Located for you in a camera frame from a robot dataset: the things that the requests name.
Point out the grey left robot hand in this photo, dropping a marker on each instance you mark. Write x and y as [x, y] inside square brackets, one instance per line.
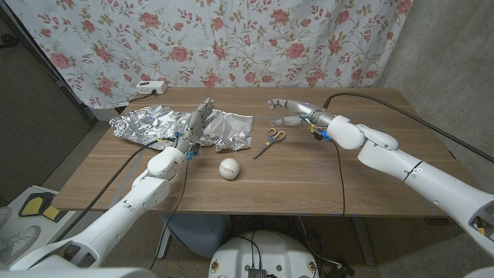
[197, 121]

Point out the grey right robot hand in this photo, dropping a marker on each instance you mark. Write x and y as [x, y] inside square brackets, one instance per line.
[308, 110]

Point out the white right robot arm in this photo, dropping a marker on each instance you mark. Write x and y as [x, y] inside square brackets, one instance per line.
[424, 177]

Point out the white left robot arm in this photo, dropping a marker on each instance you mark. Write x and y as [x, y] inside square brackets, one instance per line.
[154, 193]

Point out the crumpled aluminum foil sheet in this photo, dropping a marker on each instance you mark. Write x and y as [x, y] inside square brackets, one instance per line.
[146, 123]

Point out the white power strip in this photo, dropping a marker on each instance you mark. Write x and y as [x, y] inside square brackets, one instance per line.
[151, 87]

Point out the white baseball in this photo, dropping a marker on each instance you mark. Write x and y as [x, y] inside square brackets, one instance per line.
[229, 168]

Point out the grey blue bin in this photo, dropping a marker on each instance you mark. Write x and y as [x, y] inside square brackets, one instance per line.
[200, 235]

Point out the grey table leg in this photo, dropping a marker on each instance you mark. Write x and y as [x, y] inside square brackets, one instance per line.
[364, 241]
[164, 241]

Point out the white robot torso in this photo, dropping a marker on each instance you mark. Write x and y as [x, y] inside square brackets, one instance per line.
[266, 255]

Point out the white floor sheet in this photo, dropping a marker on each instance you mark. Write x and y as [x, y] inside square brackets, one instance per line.
[58, 228]

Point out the white shoe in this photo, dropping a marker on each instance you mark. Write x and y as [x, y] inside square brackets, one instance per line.
[19, 241]

